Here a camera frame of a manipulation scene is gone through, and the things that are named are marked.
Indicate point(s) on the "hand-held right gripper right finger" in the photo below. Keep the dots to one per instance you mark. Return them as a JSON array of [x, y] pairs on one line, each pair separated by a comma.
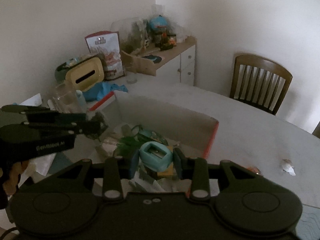
[[178, 163]]

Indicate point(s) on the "person's left hand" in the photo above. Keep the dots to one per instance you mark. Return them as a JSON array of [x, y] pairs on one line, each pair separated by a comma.
[[15, 173]]

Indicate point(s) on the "green plastic plant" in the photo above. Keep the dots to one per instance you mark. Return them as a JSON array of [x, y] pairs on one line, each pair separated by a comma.
[[127, 145]]

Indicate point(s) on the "small glass dish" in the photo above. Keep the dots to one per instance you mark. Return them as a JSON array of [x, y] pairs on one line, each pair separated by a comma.
[[131, 77]]

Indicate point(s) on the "clear drinking glass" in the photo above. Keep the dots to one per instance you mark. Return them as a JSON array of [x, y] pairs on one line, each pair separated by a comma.
[[66, 97]]

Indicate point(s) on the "blue globe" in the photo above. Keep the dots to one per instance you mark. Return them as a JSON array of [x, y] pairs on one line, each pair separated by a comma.
[[157, 24]]

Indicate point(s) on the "white sideboard wooden top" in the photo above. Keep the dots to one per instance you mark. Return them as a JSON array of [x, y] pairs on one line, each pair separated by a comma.
[[175, 60]]

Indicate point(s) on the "yellow block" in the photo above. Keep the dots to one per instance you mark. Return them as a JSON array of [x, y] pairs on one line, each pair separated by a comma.
[[168, 172]]

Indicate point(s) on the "correction tape dispenser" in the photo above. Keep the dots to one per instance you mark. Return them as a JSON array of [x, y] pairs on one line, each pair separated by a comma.
[[146, 133]]

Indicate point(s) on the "dark green round container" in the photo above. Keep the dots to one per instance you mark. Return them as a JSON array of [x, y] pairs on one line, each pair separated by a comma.
[[62, 68]]

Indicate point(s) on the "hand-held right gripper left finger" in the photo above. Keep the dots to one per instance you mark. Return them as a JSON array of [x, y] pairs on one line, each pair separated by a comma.
[[133, 164]]

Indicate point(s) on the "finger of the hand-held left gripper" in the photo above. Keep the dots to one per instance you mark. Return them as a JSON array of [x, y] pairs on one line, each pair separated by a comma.
[[50, 115], [52, 130]]

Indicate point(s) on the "dark item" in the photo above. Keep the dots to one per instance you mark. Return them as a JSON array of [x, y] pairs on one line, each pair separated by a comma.
[[96, 127]]

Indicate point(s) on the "white cardboard box red edges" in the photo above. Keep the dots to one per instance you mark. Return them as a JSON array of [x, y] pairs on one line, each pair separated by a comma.
[[190, 127]]

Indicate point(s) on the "teal pencil sharpener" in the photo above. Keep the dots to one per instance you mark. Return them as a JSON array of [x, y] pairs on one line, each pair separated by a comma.
[[155, 157]]

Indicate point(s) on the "wooden slatted chair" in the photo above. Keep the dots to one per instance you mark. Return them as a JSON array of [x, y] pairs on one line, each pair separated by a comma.
[[260, 82]]

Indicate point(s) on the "blue cloth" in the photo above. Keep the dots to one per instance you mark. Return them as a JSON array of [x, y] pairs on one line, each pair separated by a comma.
[[105, 90]]

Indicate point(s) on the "printed red paper bag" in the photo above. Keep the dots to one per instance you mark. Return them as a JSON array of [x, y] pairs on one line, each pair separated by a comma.
[[105, 55]]

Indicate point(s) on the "open brown cardboard box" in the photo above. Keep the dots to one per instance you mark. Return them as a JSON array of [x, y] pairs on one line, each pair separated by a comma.
[[138, 60]]

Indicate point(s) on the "dark glass jar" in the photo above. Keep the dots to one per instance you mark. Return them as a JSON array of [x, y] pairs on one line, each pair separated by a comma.
[[172, 38]]

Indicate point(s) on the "yellow tissue box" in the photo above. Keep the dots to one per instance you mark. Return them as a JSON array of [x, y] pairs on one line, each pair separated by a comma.
[[83, 75]]

